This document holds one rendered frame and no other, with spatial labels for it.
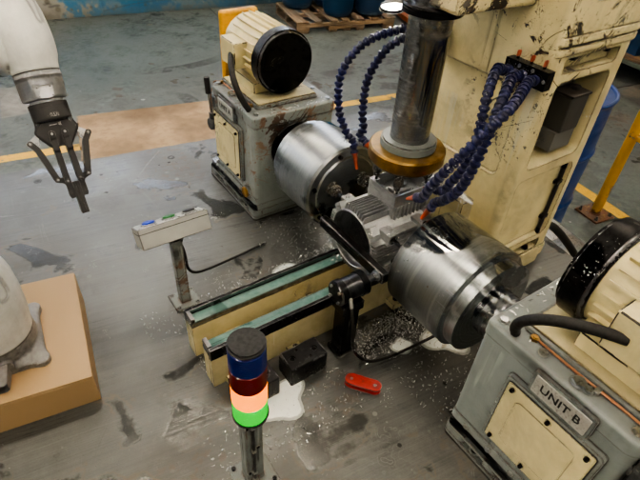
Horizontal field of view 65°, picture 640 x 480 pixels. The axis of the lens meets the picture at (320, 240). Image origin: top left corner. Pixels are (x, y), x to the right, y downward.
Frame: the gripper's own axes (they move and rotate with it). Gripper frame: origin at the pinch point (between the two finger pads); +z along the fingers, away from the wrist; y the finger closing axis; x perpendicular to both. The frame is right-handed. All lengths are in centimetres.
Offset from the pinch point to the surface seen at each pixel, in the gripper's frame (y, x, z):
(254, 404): 9, -52, 34
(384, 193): 62, -25, 16
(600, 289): 57, -80, 26
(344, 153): 63, -11, 6
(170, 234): 15.4, -3.4, 13.6
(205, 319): 15.4, -11.5, 33.3
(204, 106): 122, 251, -18
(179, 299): 15.6, 10.6, 34.0
